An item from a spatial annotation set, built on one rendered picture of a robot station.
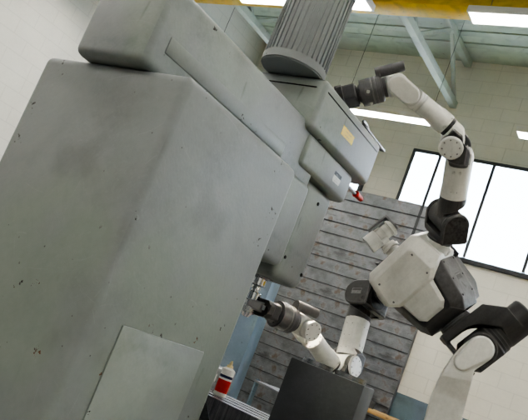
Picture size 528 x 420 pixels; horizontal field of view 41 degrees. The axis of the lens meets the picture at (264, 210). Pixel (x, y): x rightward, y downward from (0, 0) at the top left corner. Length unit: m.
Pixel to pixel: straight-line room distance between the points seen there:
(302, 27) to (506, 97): 8.90
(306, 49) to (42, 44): 7.71
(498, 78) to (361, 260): 3.36
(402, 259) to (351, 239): 8.14
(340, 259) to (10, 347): 9.22
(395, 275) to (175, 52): 1.22
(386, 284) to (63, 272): 1.32
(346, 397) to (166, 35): 1.03
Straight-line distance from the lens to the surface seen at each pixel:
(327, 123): 2.10
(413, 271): 2.42
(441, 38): 10.95
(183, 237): 1.51
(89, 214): 1.45
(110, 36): 1.61
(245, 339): 8.16
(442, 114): 2.32
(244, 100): 1.78
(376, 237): 2.51
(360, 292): 2.57
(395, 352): 9.91
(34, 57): 9.55
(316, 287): 10.56
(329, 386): 1.94
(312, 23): 2.10
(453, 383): 2.43
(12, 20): 9.35
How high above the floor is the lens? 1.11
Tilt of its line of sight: 10 degrees up
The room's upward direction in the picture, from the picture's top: 22 degrees clockwise
